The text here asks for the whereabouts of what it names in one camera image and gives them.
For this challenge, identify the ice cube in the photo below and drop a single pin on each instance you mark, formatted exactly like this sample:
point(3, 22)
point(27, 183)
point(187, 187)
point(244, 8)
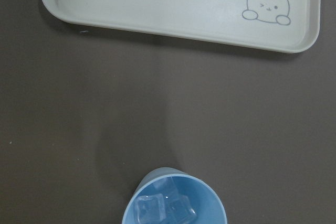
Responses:
point(163, 203)

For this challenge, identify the light blue plastic cup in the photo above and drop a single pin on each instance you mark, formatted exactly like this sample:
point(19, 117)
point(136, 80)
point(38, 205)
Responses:
point(204, 200)

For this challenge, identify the cream rabbit tray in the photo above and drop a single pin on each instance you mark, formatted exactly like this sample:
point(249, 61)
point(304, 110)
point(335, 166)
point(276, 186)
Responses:
point(288, 26)

